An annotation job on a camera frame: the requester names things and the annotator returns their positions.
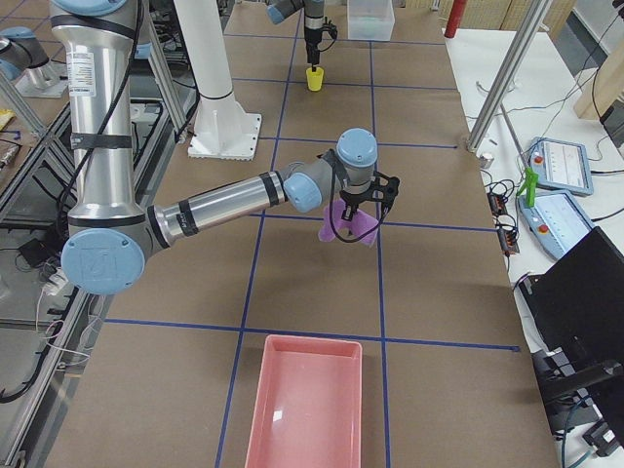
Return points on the purple cloth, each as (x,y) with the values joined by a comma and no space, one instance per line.
(343,226)

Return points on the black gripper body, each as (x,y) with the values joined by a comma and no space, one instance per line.
(312,31)
(353,198)

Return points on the yellow plastic cup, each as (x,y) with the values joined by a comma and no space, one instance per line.
(314,78)

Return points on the green ceramic bowl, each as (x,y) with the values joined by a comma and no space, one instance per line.
(367,21)

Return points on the blue teach pendant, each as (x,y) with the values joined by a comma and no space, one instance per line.
(561,165)
(557,221)

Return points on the pink plastic tray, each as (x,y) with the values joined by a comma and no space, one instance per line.
(308,405)

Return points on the small silver metal cylinder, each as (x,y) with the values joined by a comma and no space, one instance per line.
(486,159)

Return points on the lower blue teach pendant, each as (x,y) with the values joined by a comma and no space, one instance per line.
(557,221)

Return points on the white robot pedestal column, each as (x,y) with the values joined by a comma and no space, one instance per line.
(222,127)

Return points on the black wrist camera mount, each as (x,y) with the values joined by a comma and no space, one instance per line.
(384,188)

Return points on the upper blue teach pendant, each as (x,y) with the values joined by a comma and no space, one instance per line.
(561,165)

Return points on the aluminium frame post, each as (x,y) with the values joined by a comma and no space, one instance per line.
(520,44)

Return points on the red fire extinguisher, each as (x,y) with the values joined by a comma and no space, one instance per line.
(455,17)

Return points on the translucent plastic storage box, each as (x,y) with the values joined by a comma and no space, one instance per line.
(371,8)

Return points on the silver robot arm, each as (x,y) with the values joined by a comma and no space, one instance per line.
(314,20)
(110,235)

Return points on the green handled reacher grabber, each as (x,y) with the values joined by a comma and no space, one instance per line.
(530,177)

